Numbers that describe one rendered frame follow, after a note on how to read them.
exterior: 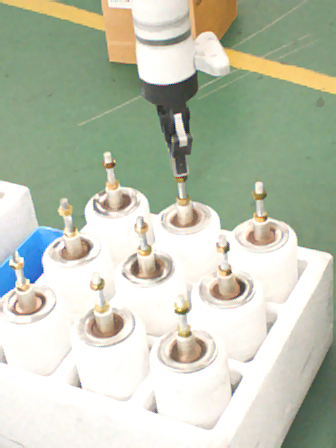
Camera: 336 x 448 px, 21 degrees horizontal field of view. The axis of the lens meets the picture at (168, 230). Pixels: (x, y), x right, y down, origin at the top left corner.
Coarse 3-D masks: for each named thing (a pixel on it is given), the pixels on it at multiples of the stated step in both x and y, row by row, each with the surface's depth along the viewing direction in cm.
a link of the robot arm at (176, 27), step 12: (132, 0) 111; (144, 0) 109; (156, 0) 109; (168, 0) 109; (180, 0) 110; (132, 12) 112; (144, 12) 109; (156, 12) 109; (168, 12) 109; (180, 12) 110; (144, 24) 110; (156, 24) 110; (168, 24) 110; (180, 24) 111; (144, 36) 112; (156, 36) 111; (168, 36) 111; (180, 36) 112
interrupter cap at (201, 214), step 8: (168, 208) 134; (176, 208) 134; (192, 208) 134; (200, 208) 134; (160, 216) 133; (168, 216) 133; (176, 216) 133; (200, 216) 132; (208, 216) 132; (160, 224) 132; (168, 224) 131; (176, 224) 131; (184, 224) 131; (192, 224) 131; (200, 224) 130; (208, 224) 130; (168, 232) 130; (176, 232) 129; (184, 232) 129; (192, 232) 129
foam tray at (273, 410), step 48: (192, 288) 131; (288, 336) 122; (0, 384) 122; (48, 384) 119; (144, 384) 118; (240, 384) 116; (288, 384) 127; (0, 432) 130; (48, 432) 124; (96, 432) 118; (144, 432) 113; (192, 432) 111; (240, 432) 112
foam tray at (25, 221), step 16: (0, 192) 156; (16, 192) 155; (0, 208) 152; (16, 208) 154; (32, 208) 158; (0, 224) 151; (16, 224) 155; (32, 224) 159; (0, 240) 152; (16, 240) 156; (0, 256) 153
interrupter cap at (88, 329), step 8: (112, 304) 119; (88, 312) 118; (112, 312) 118; (120, 312) 118; (128, 312) 118; (80, 320) 117; (88, 320) 117; (120, 320) 117; (128, 320) 117; (80, 328) 116; (88, 328) 116; (96, 328) 116; (120, 328) 116; (128, 328) 115; (80, 336) 115; (88, 336) 115; (96, 336) 115; (104, 336) 115; (112, 336) 115; (120, 336) 114; (128, 336) 114; (88, 344) 114; (96, 344) 114; (104, 344) 113; (112, 344) 113
